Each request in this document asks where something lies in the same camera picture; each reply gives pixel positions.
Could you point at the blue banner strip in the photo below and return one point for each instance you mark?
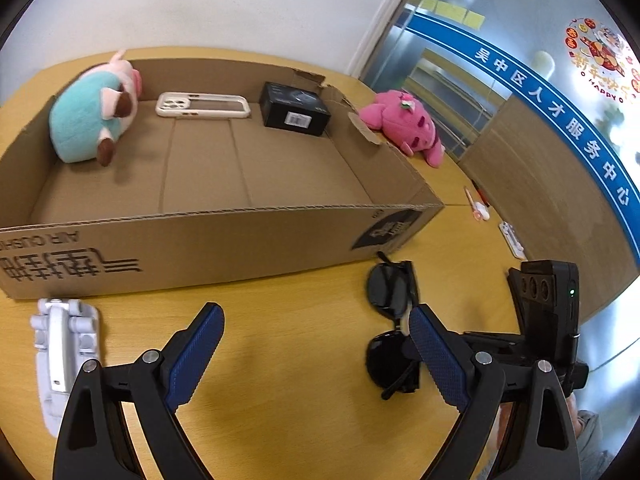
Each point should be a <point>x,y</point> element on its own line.
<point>525,85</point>

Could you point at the black sunglasses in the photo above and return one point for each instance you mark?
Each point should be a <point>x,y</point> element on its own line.
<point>385,290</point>

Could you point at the white phone case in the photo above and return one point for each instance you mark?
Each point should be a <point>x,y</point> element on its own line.
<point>167,105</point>

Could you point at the cardboard box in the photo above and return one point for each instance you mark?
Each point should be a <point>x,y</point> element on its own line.
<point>200,250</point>

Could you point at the black product box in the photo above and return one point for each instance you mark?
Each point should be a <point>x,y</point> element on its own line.
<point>295,110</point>

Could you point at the white folding phone stand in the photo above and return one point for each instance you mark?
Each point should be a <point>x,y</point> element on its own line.
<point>57,350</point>

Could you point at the wooden panel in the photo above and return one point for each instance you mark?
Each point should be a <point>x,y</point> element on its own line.
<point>540,185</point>

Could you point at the small white plastic device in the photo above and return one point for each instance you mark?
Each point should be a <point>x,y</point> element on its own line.
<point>512,237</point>

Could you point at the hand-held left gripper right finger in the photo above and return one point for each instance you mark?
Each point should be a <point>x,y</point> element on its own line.
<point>440,360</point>

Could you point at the round festive window sticker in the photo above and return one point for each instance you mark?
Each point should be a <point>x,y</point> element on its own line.
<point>600,60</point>

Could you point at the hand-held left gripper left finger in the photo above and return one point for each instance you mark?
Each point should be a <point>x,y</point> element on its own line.
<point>195,355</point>

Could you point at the pink plush toy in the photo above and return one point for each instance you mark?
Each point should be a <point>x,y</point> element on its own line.
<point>400,125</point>

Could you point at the wooden desktop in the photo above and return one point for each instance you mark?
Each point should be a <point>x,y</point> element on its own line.
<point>300,385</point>

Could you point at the pink and white pen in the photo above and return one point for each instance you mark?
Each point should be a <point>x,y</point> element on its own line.
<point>472,202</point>

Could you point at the row of yellow sticky notes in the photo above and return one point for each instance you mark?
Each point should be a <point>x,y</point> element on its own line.
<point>452,12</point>

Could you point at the person's right forearm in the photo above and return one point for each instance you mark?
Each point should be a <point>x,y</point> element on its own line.
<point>595,440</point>

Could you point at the teal and pink plush pig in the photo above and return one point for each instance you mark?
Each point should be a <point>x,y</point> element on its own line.
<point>75,125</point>

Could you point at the glass door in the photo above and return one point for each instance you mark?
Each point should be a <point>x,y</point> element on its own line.
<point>500,35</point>

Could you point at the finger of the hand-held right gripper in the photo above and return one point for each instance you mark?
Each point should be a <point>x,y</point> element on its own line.
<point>500,342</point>

